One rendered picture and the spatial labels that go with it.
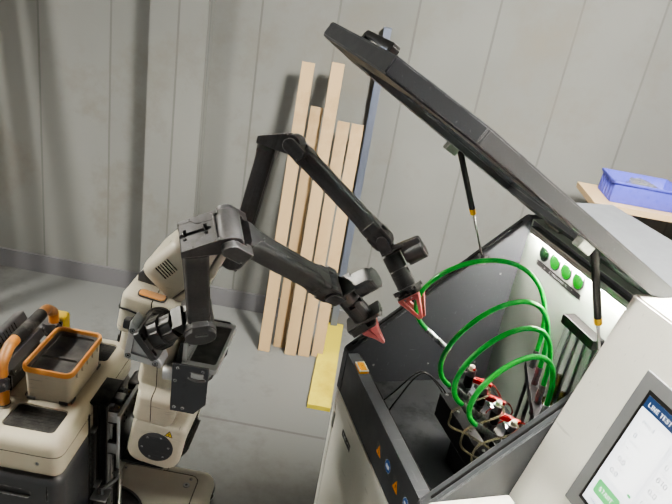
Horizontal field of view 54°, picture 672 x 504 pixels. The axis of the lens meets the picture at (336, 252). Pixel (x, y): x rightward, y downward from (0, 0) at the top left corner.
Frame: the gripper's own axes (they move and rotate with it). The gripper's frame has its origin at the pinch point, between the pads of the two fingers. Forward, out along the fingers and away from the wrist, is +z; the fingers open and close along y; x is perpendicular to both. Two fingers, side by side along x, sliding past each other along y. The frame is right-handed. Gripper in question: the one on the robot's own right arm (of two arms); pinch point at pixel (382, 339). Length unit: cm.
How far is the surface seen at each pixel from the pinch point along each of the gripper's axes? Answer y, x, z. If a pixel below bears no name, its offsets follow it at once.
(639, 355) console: 52, -33, 16
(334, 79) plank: 10, 193, -34
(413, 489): -10.5, -25.9, 26.2
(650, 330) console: 56, -32, 13
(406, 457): -10.8, -15.2, 25.3
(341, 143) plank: -7, 191, -5
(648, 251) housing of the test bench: 71, 18, 30
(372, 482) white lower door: -28.1, -5.2, 35.6
